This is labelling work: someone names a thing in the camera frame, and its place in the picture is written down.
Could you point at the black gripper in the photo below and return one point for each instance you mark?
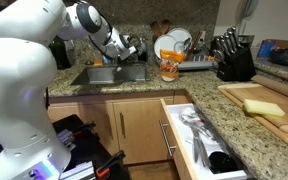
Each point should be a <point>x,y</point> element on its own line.
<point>134,40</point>

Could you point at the chrome tap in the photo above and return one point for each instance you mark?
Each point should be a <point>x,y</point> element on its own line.
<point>142,55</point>

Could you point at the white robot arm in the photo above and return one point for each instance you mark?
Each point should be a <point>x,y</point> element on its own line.
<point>31,147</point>

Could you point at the open white drawer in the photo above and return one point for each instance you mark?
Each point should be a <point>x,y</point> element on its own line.
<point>183,156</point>

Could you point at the blue soap container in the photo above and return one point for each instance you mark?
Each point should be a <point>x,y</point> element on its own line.
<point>107,61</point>

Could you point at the stainless steel sink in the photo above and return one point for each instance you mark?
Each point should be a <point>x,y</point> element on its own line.
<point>111,75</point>

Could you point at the wooden spoons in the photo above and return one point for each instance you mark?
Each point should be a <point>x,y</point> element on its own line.
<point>160,29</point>

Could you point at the white plate front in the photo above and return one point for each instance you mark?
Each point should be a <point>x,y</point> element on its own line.
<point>164,42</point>

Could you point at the white plate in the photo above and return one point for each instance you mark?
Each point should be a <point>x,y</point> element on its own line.
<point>179,34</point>
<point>164,42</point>

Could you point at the orange snack bag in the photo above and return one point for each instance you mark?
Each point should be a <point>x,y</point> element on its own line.
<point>170,60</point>

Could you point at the white plate rear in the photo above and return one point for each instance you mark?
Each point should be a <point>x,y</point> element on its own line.
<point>179,34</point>

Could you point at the wooden cabinet door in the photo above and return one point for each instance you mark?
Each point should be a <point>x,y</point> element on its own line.
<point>139,132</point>

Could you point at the dark green glass bottle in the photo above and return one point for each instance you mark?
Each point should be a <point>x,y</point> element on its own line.
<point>58,50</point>

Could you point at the dish drying rack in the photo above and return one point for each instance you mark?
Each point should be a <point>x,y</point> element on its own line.
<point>195,63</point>

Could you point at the black knife block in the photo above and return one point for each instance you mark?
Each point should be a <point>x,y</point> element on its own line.
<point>235,62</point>

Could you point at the silver cutlery in drawer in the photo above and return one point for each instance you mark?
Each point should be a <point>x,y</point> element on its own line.
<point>196,122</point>

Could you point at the orange black clamp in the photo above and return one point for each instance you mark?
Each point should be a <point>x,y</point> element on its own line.
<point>105,168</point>

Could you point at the yellow sponge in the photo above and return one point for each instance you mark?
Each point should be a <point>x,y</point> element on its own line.
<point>263,108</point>

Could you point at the black round cup in drawer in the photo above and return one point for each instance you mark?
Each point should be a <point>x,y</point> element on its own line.
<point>221,162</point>

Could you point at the dark blue bowl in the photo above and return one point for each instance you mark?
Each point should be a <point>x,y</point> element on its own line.
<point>279,56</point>

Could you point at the wooden rolling pin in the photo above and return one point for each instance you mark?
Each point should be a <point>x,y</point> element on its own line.
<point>271,84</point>

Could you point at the wooden cutting board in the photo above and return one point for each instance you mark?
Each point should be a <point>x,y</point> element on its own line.
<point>239,92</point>

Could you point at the silver drawer handle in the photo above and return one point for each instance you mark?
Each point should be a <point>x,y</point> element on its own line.
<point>169,147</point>

